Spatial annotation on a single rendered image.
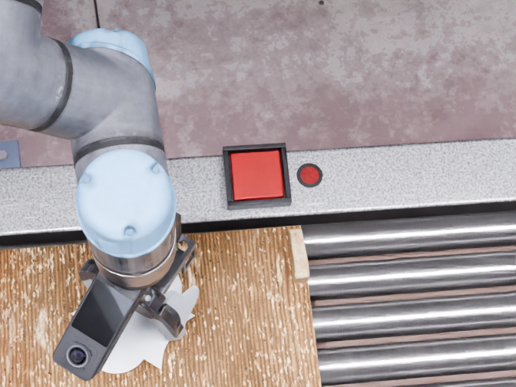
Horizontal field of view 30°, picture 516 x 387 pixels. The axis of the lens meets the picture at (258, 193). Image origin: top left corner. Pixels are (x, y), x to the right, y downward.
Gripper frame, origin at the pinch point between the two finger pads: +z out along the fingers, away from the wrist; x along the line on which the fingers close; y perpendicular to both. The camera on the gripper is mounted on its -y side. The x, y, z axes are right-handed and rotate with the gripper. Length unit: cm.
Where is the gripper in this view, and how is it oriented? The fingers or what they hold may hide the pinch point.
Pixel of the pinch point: (133, 315)
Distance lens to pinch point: 107.3
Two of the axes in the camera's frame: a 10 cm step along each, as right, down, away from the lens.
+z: -0.7, 3.3, 9.4
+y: 5.1, -8.0, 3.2
